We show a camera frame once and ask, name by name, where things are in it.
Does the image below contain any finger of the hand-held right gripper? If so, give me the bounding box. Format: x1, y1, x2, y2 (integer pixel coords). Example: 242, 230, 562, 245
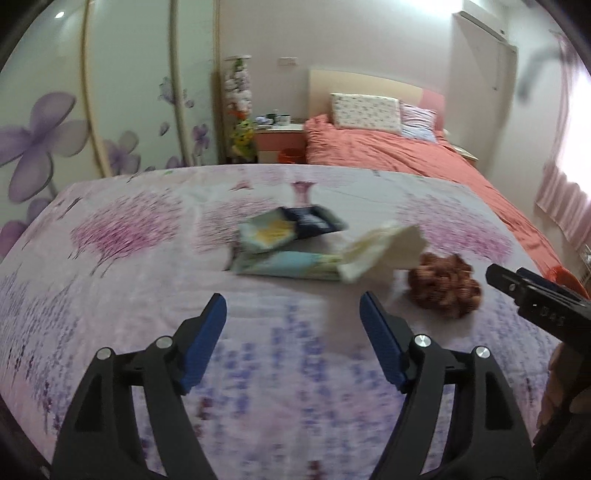
485, 263, 591, 342

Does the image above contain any floral printed blanket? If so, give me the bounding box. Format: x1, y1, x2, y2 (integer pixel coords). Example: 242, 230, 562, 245
0, 164, 561, 480

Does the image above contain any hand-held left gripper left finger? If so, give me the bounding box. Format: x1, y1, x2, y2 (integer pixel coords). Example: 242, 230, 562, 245
52, 292, 228, 480

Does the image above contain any white standing air conditioner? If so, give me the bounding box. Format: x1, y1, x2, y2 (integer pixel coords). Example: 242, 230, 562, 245
452, 9, 519, 172

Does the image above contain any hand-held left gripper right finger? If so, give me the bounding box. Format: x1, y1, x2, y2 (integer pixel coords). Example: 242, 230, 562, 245
359, 291, 539, 480

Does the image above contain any floral white pillow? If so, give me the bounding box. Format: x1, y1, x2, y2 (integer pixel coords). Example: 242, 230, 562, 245
330, 92, 403, 136

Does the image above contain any pink curtain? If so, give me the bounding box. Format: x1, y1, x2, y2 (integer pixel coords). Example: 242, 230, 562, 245
536, 37, 591, 251

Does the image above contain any light blue snack packet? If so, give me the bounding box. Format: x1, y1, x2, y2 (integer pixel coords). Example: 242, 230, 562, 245
232, 250, 346, 282

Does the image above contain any cream paper wrapper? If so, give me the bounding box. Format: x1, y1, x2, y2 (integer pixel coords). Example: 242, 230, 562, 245
338, 223, 428, 284

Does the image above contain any bed with coral duvet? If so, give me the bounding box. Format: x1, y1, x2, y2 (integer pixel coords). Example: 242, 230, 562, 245
305, 115, 562, 274

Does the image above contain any flower printed wardrobe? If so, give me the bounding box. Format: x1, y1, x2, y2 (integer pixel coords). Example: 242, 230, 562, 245
0, 0, 223, 260

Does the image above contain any striped pink pillow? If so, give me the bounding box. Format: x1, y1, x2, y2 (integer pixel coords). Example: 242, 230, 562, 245
399, 104, 439, 142

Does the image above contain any person's right hand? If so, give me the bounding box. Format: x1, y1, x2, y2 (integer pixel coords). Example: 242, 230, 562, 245
539, 343, 591, 431

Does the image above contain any beige pink headboard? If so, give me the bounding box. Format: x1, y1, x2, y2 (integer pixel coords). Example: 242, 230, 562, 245
308, 69, 445, 131

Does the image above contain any orange plastic basket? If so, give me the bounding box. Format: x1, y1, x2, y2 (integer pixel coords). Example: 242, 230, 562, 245
545, 265, 585, 295

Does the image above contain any brown plaid cloth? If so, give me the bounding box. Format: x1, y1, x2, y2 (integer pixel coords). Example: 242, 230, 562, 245
407, 252, 482, 319

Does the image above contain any beige bedside table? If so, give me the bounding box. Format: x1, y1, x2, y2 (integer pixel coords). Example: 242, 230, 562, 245
450, 144, 479, 167

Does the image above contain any pink white nightstand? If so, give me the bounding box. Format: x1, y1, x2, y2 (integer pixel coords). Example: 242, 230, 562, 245
255, 124, 306, 164

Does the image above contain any clear tube of plush toys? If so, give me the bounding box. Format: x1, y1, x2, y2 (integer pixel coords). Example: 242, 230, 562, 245
224, 55, 257, 163

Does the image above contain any dark blue yellow snack packet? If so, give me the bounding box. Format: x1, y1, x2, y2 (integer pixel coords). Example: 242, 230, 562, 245
238, 206, 350, 256

